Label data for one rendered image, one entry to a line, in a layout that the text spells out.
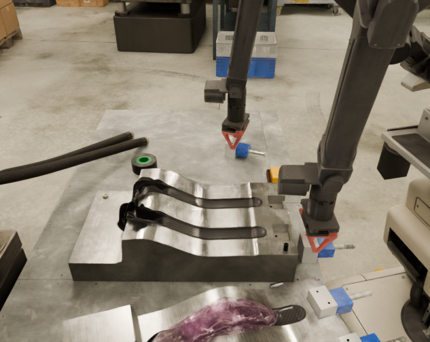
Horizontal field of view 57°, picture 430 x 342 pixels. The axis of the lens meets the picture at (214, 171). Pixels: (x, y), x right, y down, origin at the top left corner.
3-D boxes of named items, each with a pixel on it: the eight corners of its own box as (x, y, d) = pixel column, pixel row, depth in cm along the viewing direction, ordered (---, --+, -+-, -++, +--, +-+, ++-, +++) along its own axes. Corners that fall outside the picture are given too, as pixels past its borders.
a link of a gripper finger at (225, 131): (220, 150, 129) (221, 125, 124) (227, 140, 134) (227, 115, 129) (240, 154, 127) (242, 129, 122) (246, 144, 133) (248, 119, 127)
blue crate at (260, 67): (273, 65, 436) (275, 45, 423) (274, 79, 402) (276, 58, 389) (218, 63, 441) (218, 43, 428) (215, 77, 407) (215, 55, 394)
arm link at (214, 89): (240, 87, 111) (244, 64, 115) (200, 84, 112) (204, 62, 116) (240, 113, 121) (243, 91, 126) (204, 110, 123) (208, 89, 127)
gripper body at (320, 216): (309, 235, 85) (314, 209, 81) (299, 204, 94) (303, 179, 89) (339, 234, 85) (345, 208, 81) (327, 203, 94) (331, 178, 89)
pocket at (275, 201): (283, 206, 103) (284, 195, 101) (286, 220, 99) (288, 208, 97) (265, 206, 103) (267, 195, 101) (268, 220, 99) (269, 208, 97)
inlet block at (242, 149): (266, 157, 133) (267, 143, 130) (262, 164, 129) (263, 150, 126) (229, 150, 137) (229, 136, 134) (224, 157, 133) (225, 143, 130)
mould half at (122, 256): (278, 208, 111) (283, 168, 103) (293, 282, 90) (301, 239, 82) (100, 207, 111) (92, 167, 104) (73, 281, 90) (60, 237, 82)
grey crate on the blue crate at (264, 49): (275, 46, 423) (276, 32, 415) (276, 59, 390) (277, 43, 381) (218, 44, 428) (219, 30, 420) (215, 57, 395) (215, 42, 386)
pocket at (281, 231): (289, 235, 94) (291, 224, 92) (293, 252, 90) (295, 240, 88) (270, 235, 94) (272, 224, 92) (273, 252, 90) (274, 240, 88)
